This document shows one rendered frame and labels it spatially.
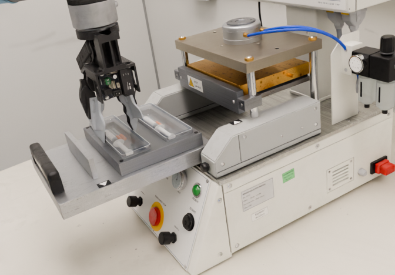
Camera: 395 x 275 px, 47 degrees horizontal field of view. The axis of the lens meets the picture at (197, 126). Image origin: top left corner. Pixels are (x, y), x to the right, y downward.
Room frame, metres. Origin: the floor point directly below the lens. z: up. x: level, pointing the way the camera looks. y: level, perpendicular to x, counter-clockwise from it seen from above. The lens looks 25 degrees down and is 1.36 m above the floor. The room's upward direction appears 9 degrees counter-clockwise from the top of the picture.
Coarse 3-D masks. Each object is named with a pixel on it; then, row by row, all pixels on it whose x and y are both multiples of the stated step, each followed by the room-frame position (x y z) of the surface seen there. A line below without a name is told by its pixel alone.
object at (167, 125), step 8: (152, 104) 0.91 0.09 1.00; (144, 112) 0.87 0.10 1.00; (152, 112) 0.87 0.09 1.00; (160, 112) 0.86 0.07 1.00; (144, 120) 0.83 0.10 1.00; (152, 120) 0.82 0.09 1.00; (160, 120) 0.82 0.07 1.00; (168, 120) 0.81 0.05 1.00; (176, 120) 0.81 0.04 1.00; (160, 128) 0.78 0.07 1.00; (168, 128) 0.78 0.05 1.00; (176, 128) 0.77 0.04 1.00; (184, 128) 0.77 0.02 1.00; (168, 136) 0.74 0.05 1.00
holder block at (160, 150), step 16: (144, 128) 0.81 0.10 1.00; (192, 128) 0.78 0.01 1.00; (96, 144) 0.79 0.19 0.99; (160, 144) 0.73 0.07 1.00; (176, 144) 0.73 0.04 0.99; (192, 144) 0.75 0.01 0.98; (112, 160) 0.71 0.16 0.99; (128, 160) 0.69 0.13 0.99; (144, 160) 0.70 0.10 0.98; (160, 160) 0.72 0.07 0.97
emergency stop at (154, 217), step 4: (152, 208) 0.82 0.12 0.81; (156, 208) 0.81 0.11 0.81; (152, 212) 0.81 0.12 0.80; (156, 212) 0.80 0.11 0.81; (152, 216) 0.81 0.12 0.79; (156, 216) 0.79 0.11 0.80; (152, 220) 0.80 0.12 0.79; (156, 220) 0.79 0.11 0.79; (152, 224) 0.80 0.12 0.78; (156, 224) 0.79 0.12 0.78
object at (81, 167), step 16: (80, 144) 0.75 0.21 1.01; (32, 160) 0.80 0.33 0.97; (64, 160) 0.78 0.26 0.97; (80, 160) 0.75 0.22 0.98; (96, 160) 0.76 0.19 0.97; (176, 160) 0.72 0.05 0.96; (192, 160) 0.73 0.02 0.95; (64, 176) 0.71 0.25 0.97; (80, 176) 0.71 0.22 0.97; (96, 176) 0.69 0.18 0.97; (112, 176) 0.69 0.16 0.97; (128, 176) 0.68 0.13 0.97; (144, 176) 0.69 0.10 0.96; (160, 176) 0.70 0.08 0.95; (48, 192) 0.71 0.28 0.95; (64, 192) 0.66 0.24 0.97; (80, 192) 0.65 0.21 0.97; (96, 192) 0.65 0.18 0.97; (112, 192) 0.66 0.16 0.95; (128, 192) 0.68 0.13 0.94; (64, 208) 0.63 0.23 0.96; (80, 208) 0.64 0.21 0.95
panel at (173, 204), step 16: (192, 176) 0.75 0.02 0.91; (144, 192) 0.88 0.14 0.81; (160, 192) 0.83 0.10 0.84; (176, 192) 0.78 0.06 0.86; (208, 192) 0.70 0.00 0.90; (144, 208) 0.86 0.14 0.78; (160, 208) 0.80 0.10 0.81; (176, 208) 0.76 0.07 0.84; (192, 208) 0.72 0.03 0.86; (160, 224) 0.78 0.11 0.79; (176, 224) 0.74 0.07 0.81; (192, 224) 0.70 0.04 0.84; (192, 240) 0.69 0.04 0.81; (176, 256) 0.71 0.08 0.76
